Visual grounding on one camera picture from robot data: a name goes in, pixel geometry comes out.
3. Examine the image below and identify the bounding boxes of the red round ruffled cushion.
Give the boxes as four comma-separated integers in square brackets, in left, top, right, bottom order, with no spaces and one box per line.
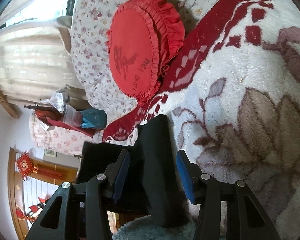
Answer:
[107,0,185,105]

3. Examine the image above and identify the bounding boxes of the black pants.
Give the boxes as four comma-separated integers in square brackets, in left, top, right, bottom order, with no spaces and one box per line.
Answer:
[76,114,188,228]

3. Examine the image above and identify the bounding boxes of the red chinese knot decoration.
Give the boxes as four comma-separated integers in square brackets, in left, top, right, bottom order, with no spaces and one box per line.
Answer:
[15,151,64,181]

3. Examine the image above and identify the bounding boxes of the teal bag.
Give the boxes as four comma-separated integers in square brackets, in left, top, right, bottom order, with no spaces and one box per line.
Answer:
[81,108,107,129]

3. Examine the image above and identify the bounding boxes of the light blue fluffy rug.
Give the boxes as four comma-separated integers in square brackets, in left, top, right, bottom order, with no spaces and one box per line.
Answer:
[112,216,196,240]

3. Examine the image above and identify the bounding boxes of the clear plastic bag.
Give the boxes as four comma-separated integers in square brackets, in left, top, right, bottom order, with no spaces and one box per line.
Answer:
[40,86,82,128]

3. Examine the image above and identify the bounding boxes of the beige curtain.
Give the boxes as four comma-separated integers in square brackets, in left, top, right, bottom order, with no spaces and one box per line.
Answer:
[0,0,85,105]

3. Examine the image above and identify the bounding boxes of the red white plush blanket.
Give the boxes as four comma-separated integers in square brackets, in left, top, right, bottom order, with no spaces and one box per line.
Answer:
[104,0,300,239]

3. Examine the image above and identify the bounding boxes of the floral white quilt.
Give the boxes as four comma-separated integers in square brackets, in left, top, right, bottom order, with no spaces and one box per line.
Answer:
[28,0,239,156]

